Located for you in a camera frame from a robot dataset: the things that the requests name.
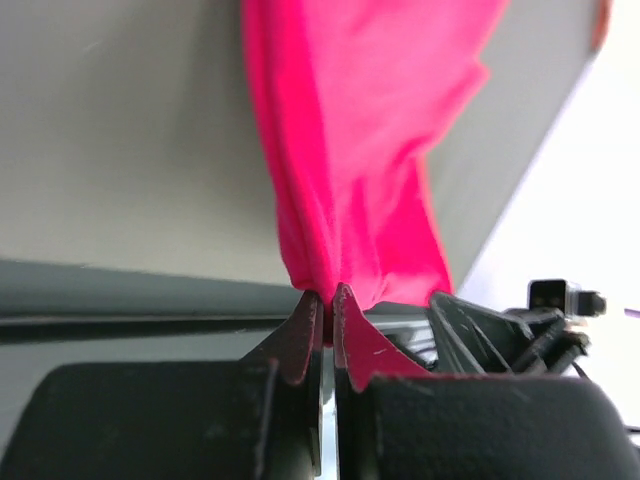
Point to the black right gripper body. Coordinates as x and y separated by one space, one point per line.
471 339

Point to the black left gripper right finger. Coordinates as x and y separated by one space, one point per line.
397 418

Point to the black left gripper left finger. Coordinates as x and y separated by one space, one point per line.
258 417

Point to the pink t shirt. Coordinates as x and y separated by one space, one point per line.
349 98

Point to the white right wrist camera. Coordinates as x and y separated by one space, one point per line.
571 300

